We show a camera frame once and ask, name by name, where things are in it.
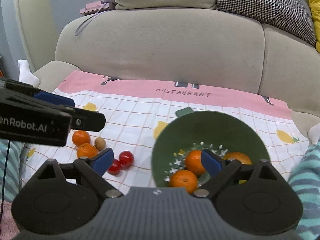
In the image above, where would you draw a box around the mandarin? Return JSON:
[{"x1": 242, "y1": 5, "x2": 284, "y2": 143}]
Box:
[
  {"x1": 72, "y1": 130, "x2": 91, "y2": 147},
  {"x1": 184, "y1": 150, "x2": 206, "y2": 176},
  {"x1": 76, "y1": 143, "x2": 99, "y2": 158},
  {"x1": 169, "y1": 170, "x2": 198, "y2": 194},
  {"x1": 223, "y1": 152, "x2": 253, "y2": 165}
]

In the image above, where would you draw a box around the brown kiwi fruit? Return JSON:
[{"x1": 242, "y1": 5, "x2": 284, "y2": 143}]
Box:
[{"x1": 94, "y1": 137, "x2": 106, "y2": 152}]

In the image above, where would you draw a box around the red cherry tomato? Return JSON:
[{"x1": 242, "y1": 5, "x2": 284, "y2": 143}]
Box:
[
  {"x1": 119, "y1": 151, "x2": 135, "y2": 170},
  {"x1": 107, "y1": 159, "x2": 122, "y2": 176}
]

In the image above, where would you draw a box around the white sock left foot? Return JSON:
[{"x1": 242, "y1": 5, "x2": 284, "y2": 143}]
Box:
[{"x1": 17, "y1": 59, "x2": 40, "y2": 88}]

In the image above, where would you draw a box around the white sock foot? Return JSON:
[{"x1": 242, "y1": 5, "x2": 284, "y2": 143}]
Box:
[
  {"x1": 308, "y1": 123, "x2": 320, "y2": 145},
  {"x1": 17, "y1": 59, "x2": 40, "y2": 88}
]

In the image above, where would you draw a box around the pink checkered tablecloth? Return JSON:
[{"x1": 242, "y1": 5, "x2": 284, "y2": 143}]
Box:
[{"x1": 19, "y1": 70, "x2": 310, "y2": 196}]

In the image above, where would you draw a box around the teal striped pyjama leg right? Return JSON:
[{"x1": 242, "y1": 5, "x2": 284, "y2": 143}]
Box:
[{"x1": 289, "y1": 143, "x2": 320, "y2": 239}]

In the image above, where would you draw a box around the green ceramic bowl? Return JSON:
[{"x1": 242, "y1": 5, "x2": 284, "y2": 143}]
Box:
[{"x1": 151, "y1": 111, "x2": 270, "y2": 187}]

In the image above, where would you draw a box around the mandarin in bowl front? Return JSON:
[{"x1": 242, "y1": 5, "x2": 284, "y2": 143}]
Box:
[{"x1": 169, "y1": 170, "x2": 198, "y2": 194}]

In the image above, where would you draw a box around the white sock right foot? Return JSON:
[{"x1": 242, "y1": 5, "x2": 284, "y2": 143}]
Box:
[{"x1": 308, "y1": 123, "x2": 320, "y2": 145}]

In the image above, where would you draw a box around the green coaster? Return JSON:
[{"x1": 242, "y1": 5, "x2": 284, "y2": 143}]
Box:
[{"x1": 175, "y1": 107, "x2": 194, "y2": 118}]

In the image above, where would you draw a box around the pink book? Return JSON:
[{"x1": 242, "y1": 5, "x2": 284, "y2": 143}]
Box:
[{"x1": 79, "y1": 1, "x2": 115, "y2": 16}]

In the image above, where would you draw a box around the beige sofa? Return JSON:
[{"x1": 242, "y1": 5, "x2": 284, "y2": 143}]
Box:
[{"x1": 35, "y1": 8, "x2": 319, "y2": 135}]

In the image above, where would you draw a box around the grey houndstooth cushion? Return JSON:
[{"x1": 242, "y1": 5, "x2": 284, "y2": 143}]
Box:
[{"x1": 216, "y1": 0, "x2": 316, "y2": 46}]

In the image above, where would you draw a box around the yellow cushion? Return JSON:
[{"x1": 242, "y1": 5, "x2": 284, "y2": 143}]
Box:
[{"x1": 309, "y1": 0, "x2": 319, "y2": 53}]

